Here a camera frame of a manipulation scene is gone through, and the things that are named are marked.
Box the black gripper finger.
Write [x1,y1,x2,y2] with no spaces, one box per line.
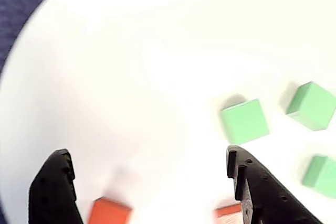
[28,148,84,224]
[226,145,325,224]

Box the green cube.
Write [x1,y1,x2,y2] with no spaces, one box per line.
[301,155,336,199]
[285,81,336,132]
[219,98,270,145]

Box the white round plate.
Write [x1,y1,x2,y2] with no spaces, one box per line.
[0,0,336,224]

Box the red cube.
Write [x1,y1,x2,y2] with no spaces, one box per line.
[214,202,244,224]
[86,197,133,224]

